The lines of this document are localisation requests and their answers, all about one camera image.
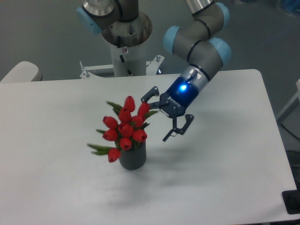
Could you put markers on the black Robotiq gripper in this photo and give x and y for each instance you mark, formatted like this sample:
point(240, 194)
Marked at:
point(179, 98)

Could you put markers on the red tulip bouquet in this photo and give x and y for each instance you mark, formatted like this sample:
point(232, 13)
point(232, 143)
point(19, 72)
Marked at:
point(127, 132)

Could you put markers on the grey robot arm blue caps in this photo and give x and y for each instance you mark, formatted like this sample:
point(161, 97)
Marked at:
point(126, 29)

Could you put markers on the dark grey ribbed vase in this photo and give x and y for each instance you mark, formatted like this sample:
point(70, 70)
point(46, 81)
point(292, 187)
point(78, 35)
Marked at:
point(135, 157)

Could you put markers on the white furniture at right edge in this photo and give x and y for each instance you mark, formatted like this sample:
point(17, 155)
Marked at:
point(289, 106)

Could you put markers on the beige chair armrest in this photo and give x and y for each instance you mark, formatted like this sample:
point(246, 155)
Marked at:
point(23, 72)

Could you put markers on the black device at table edge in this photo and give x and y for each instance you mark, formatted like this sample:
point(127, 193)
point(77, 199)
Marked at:
point(292, 201)

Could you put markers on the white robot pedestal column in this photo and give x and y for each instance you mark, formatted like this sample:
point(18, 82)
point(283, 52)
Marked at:
point(128, 61)

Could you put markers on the white pedestal base bracket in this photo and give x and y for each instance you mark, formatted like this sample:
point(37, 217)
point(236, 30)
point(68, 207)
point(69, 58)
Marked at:
point(105, 71)

